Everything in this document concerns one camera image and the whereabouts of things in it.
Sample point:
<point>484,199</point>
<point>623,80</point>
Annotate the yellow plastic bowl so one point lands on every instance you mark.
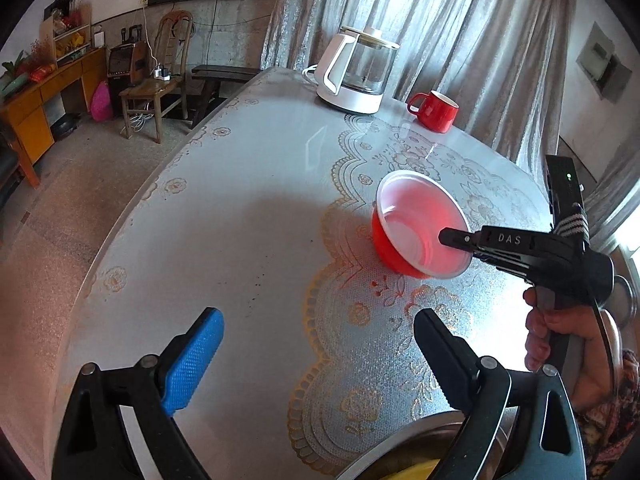
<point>420,472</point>

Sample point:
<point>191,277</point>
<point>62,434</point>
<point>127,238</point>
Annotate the pink bag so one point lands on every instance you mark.
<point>101,105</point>

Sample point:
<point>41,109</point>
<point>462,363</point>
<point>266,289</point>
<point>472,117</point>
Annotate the person's right forearm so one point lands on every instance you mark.
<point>620,410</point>

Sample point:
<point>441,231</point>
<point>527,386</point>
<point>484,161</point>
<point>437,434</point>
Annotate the person's right hand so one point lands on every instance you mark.
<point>580,330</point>

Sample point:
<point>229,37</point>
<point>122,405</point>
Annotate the stainless steel bowl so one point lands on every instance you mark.
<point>400,447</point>

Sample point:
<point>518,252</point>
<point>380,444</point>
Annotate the white power strip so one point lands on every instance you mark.
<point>162,74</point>

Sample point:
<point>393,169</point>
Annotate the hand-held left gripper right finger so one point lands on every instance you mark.
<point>445,355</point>

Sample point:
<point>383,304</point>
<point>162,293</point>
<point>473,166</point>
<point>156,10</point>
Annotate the black pot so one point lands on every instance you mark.
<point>67,127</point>

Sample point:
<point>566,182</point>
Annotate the black speaker box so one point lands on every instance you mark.
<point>122,62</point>

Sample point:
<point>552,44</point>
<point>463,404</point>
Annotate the wooden chair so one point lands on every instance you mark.
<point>150,92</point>

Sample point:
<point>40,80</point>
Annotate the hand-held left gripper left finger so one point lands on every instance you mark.
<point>195,360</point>

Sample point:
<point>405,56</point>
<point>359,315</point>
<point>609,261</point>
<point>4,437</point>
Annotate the white glass electric kettle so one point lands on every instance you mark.
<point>350,97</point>

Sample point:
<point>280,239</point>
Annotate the wide grey curtain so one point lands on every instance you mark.
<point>450,25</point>

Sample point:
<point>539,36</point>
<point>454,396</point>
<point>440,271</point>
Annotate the red plastic bowl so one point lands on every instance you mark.
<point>400,240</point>

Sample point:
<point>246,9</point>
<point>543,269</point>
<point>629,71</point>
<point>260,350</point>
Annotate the orange wooden desk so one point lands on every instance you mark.
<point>30,120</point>

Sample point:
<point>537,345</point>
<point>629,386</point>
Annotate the dark wooden bench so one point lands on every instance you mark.
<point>220,72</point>

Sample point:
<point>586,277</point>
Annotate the wall electrical panel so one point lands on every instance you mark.
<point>600,60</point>

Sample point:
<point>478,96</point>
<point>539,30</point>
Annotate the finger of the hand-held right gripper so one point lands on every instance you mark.
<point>457,238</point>

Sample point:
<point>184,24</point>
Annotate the small wooden shelf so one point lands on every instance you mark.
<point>65,35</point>

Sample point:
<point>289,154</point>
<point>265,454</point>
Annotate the red mug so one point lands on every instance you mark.
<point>437,115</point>

